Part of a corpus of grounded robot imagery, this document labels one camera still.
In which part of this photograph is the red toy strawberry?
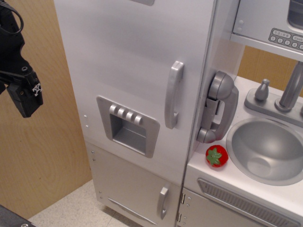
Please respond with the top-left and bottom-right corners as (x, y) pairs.
(205, 145), (229, 167)

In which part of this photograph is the silver toy faucet knob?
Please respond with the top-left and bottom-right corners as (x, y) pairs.
(255, 79), (270, 101)

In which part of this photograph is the white fridge door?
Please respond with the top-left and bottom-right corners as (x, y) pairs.
(85, 142), (181, 227)
(54, 0), (216, 186)

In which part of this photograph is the white toy microwave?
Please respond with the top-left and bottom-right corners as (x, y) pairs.
(231, 0), (303, 61)

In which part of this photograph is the silver fridge door handle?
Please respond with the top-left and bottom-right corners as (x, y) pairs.
(164, 61), (184, 129)
(157, 184), (169, 220)

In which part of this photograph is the black object bottom left corner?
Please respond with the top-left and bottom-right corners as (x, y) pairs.
(0, 205), (36, 227)

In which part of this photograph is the silver ice dispenser panel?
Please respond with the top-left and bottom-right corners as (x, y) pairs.
(96, 96), (160, 158)

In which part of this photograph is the silver toy sink basin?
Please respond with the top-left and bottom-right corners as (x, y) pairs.
(226, 118), (303, 186)

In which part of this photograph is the silver toy faucet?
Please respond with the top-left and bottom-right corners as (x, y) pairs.
(275, 61), (303, 112)

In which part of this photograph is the white oven cabinet door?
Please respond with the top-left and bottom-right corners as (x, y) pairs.
(175, 177), (303, 227)

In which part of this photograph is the white toy kitchen cabinet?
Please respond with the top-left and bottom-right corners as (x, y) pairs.
(177, 0), (303, 227)

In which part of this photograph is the grey toy telephone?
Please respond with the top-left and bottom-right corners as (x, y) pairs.
(196, 71), (239, 143)

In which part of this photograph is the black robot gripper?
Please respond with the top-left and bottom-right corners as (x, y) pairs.
(0, 0), (43, 118)

